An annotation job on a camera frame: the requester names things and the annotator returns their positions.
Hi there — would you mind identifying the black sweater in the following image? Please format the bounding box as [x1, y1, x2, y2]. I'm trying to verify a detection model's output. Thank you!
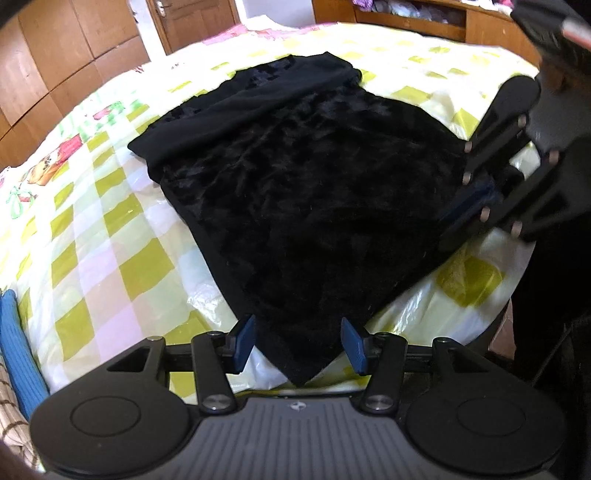
[129, 53, 466, 386]

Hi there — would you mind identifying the white gloved right hand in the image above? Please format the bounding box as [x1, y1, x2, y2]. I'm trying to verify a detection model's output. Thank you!
[511, 1, 590, 95]

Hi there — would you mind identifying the checkered bed quilt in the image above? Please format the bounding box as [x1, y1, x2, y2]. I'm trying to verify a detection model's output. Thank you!
[1, 18, 537, 391]

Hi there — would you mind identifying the wooden side cabinet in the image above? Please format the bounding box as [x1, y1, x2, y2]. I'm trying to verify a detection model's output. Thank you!
[312, 0, 540, 66]

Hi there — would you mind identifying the blue folded garment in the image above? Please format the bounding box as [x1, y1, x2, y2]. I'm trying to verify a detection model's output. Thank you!
[1, 289, 49, 420]

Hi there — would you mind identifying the beige plaid folded garment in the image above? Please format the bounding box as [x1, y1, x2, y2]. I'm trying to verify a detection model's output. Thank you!
[0, 358, 44, 473]

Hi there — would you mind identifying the wooden door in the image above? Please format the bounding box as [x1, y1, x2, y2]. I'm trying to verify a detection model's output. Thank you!
[146, 0, 239, 54]

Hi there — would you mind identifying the wooden wardrobe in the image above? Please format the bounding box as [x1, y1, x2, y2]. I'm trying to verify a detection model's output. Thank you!
[1, 0, 148, 168]

